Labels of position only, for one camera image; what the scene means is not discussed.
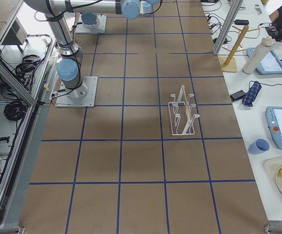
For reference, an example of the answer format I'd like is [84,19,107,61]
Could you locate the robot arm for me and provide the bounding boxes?
[25,0,141,99]
[81,12,100,29]

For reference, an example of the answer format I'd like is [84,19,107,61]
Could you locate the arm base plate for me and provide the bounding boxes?
[75,13,107,34]
[55,77,98,108]

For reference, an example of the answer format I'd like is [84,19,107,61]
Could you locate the black power adapter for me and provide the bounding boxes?
[234,19,249,25]

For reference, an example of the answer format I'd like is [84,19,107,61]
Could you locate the wooden mug tree stand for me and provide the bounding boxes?
[218,25,260,73]

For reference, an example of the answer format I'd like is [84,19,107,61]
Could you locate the blue cup on desk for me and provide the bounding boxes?
[248,138,270,155]

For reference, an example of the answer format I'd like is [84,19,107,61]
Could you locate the folded plaid umbrella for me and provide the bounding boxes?
[242,81,262,107]

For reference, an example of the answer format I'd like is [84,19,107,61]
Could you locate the white wire cup rack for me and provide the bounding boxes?
[168,85,200,136]

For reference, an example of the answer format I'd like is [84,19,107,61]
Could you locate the blue plastic cup near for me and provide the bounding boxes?
[140,1,151,15]

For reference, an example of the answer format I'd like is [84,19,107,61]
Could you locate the white cardboard tube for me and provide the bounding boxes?
[242,36,276,74]

